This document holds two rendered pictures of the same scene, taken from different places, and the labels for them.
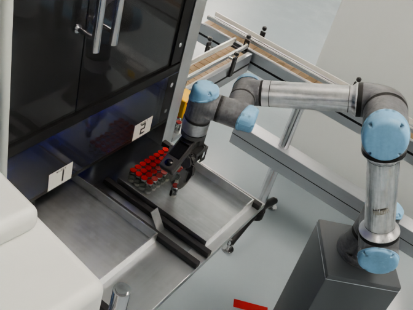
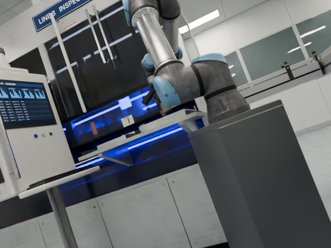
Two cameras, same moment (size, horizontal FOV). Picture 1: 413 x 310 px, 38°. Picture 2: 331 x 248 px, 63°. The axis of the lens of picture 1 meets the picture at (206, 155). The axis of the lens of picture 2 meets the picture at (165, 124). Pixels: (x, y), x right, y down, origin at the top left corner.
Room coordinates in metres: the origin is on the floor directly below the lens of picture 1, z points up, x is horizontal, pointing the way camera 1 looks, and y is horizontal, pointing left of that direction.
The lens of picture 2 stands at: (1.11, -1.48, 0.78)
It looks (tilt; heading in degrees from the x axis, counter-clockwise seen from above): 4 degrees up; 81
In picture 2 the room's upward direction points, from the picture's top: 20 degrees counter-clockwise
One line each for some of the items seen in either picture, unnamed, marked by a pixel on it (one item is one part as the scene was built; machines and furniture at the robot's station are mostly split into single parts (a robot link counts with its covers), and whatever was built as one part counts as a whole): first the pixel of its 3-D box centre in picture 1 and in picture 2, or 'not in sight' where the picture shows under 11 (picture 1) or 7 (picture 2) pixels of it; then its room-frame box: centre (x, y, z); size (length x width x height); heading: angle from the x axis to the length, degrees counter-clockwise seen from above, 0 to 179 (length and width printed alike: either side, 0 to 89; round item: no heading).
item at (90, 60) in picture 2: (1, 34); (82, 67); (0.99, 0.45, 1.51); 0.47 x 0.01 x 0.59; 155
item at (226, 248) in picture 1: (254, 218); not in sight; (2.27, -0.33, 0.07); 0.50 x 0.08 x 0.14; 155
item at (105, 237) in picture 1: (79, 226); (128, 139); (1.12, 0.27, 0.90); 0.34 x 0.26 x 0.04; 65
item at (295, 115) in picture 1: (277, 160); not in sight; (2.27, -0.33, 0.46); 0.09 x 0.09 x 0.77; 65
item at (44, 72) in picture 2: not in sight; (25, 96); (0.50, 0.68, 1.51); 0.49 x 0.01 x 0.59; 155
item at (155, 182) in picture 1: (165, 175); not in sight; (1.42, 0.11, 0.90); 0.18 x 0.02 x 0.05; 155
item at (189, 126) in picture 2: not in sight; (191, 132); (1.47, 0.02, 0.80); 0.34 x 0.03 x 0.13; 65
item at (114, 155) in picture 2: not in sight; (117, 160); (1.01, 0.24, 0.80); 0.34 x 0.03 x 0.13; 65
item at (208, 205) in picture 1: (185, 192); (171, 120); (1.38, 0.03, 0.90); 0.34 x 0.26 x 0.04; 65
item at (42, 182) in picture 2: not in sight; (63, 175); (0.70, 0.18, 0.82); 0.40 x 0.14 x 0.02; 58
